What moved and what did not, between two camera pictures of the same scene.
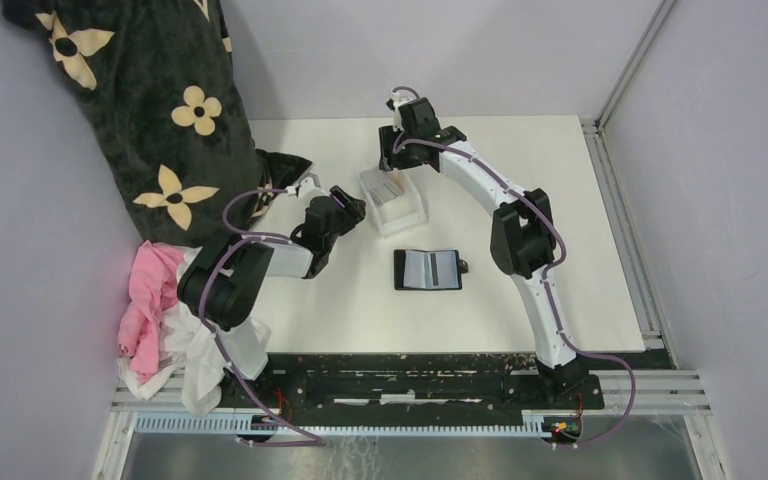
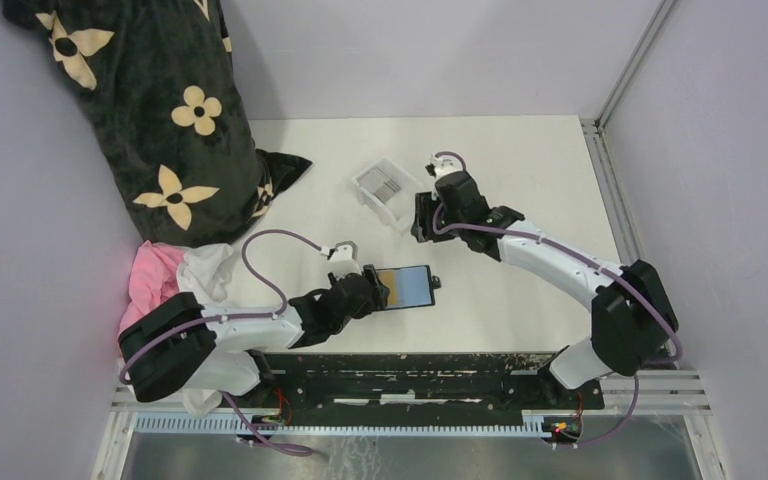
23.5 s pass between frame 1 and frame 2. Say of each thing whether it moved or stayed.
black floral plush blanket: stayed
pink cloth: stayed
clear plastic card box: stayed
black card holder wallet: moved
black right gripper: moved
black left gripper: moved
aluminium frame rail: stayed
